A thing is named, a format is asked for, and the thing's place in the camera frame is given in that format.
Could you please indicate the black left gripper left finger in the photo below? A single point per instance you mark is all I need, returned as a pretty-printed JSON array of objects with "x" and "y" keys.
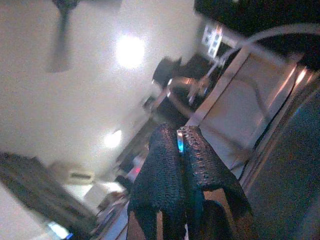
[{"x": 160, "y": 187}]

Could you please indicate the round ceiling light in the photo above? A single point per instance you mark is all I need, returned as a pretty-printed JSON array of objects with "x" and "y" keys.
[
  {"x": 113, "y": 138},
  {"x": 130, "y": 51}
]

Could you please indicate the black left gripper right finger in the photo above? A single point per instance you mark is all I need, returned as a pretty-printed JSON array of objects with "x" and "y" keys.
[{"x": 200, "y": 170}]

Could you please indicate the small shiny metallic item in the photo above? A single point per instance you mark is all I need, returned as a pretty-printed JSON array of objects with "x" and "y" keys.
[{"x": 180, "y": 145}]

